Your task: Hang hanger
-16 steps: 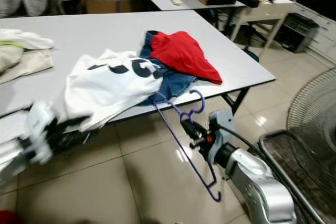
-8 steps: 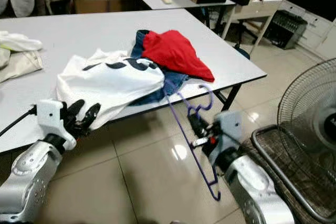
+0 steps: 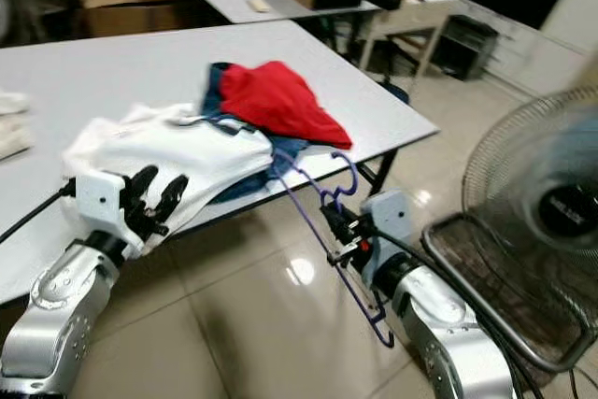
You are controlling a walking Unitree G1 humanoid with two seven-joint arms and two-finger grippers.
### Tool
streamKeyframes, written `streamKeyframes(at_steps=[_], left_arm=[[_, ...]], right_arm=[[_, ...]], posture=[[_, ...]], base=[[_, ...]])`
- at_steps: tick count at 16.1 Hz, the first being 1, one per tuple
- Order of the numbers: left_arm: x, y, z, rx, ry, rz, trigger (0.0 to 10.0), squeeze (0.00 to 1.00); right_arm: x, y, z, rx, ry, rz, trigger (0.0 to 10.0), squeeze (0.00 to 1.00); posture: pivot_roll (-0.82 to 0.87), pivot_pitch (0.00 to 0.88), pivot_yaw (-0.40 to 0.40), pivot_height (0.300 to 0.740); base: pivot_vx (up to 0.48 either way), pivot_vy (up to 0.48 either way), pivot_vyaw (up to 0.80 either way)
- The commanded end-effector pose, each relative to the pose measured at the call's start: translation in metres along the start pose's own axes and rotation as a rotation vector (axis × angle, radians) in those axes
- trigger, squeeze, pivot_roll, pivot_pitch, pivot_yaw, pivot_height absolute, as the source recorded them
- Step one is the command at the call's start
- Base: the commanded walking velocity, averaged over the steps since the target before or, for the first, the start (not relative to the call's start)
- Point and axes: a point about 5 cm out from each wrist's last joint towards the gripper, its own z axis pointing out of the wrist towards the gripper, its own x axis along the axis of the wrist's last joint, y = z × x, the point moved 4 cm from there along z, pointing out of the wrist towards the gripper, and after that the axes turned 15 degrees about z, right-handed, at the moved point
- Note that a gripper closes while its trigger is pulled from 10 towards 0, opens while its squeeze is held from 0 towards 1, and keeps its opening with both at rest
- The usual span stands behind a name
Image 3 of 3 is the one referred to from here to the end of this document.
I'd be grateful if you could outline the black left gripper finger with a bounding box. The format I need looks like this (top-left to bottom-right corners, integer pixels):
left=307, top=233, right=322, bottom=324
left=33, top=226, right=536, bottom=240
left=157, top=175, right=190, bottom=232
left=126, top=165, right=158, bottom=213

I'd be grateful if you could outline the purple clothes hanger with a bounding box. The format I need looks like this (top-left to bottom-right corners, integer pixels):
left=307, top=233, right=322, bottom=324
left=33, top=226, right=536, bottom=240
left=271, top=147, right=398, bottom=351

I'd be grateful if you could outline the white shirt navy trim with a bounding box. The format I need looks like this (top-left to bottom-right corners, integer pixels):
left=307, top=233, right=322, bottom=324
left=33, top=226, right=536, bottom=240
left=61, top=102, right=277, bottom=236

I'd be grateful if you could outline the blue garment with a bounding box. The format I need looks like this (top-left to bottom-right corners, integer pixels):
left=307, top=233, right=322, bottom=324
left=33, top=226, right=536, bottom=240
left=201, top=63, right=309, bottom=204

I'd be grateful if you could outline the red garment white cuff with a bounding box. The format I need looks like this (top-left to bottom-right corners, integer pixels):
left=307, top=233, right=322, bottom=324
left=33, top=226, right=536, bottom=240
left=218, top=60, right=354, bottom=150

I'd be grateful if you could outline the cream crumpled cloth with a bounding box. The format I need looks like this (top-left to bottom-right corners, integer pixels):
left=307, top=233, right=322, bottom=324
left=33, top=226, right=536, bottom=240
left=0, top=117, right=34, bottom=162

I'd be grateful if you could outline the brown cardboard box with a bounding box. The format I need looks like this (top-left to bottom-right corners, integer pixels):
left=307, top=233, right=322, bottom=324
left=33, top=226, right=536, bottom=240
left=75, top=0, right=183, bottom=40

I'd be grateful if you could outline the black floor fan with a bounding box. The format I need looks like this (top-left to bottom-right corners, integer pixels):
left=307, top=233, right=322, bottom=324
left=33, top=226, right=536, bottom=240
left=420, top=86, right=598, bottom=377

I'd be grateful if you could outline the black plastic crate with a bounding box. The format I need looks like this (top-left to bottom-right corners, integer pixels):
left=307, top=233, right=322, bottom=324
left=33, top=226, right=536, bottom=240
left=428, top=14, right=501, bottom=82

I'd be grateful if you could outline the white desk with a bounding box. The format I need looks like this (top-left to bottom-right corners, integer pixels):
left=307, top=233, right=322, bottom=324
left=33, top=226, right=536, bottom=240
left=355, top=0, right=477, bottom=73

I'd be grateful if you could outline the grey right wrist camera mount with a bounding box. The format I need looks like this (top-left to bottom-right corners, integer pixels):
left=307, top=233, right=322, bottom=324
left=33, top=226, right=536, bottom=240
left=360, top=189, right=417, bottom=288

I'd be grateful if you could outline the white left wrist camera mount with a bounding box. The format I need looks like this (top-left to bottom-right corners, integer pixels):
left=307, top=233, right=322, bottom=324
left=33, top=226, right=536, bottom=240
left=75, top=167, right=141, bottom=255

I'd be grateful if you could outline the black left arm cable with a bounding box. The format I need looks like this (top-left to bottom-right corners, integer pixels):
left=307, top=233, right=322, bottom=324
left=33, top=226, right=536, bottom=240
left=0, top=179, right=78, bottom=243

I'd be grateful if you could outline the grey table black frame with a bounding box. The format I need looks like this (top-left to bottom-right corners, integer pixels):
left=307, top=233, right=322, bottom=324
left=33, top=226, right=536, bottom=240
left=0, top=18, right=440, bottom=306

